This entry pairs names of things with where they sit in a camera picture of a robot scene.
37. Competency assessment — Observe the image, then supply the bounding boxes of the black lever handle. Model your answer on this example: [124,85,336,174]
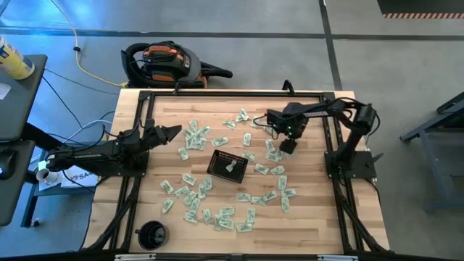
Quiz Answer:
[365,152,384,168]

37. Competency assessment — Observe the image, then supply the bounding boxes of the white cable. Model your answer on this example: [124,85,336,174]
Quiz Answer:
[30,119,114,162]

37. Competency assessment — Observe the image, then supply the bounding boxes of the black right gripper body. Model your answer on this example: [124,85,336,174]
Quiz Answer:
[267,107,307,141]

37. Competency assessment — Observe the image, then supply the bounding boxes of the black mug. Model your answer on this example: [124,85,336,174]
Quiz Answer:
[134,220,170,252]

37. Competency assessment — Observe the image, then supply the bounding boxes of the black aluminium table frame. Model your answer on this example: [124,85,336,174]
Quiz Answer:
[83,89,391,254]

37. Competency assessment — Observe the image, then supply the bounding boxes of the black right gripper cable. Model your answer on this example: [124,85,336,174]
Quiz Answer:
[252,115,271,129]

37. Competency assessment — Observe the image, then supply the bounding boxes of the white printed paper sheet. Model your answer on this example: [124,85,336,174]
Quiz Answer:
[59,165,101,189]

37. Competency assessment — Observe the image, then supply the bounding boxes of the black orange shop vacuum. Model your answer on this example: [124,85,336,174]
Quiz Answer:
[120,40,233,90]

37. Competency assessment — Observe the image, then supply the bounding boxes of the dark grey desk top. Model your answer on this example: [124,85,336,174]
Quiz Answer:
[0,54,49,142]

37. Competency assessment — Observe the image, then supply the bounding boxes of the yellow extension cable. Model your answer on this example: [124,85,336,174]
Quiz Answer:
[49,0,130,88]

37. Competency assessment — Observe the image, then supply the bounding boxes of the black desk support beam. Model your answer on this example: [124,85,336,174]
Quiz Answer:
[21,122,73,153]

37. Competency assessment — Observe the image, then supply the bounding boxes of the yellow wipes canister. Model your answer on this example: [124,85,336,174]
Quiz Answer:
[0,35,36,80]

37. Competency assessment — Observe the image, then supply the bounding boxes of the blue metal cart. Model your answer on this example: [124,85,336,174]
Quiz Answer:
[399,90,464,213]

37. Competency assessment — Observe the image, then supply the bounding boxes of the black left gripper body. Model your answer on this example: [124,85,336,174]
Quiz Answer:
[139,121,170,149]

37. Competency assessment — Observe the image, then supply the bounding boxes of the black mesh plastic basket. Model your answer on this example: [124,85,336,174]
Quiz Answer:
[206,149,249,184]

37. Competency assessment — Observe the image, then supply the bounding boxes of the white paper cup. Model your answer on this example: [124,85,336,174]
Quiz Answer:
[35,167,59,184]

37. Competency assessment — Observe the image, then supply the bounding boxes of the dark grey desk shelf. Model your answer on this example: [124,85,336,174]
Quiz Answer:
[0,140,36,227]

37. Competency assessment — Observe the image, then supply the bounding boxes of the silver metal bracket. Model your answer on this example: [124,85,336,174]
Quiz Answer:
[318,254,360,261]
[115,253,157,261]

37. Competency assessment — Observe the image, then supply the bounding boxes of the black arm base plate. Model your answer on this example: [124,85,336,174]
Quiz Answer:
[96,150,149,178]
[324,150,378,179]

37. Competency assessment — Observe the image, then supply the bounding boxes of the black computer mouse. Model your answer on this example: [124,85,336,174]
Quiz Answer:
[0,148,17,181]

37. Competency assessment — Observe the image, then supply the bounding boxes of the dark low side table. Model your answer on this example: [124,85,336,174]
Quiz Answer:
[20,148,101,228]

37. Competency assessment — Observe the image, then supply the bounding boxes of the black floor cable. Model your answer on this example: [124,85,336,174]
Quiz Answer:
[41,75,84,128]
[44,67,120,96]

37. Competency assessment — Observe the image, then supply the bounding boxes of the hazard striped floor mat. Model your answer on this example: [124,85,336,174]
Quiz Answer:
[376,0,464,20]

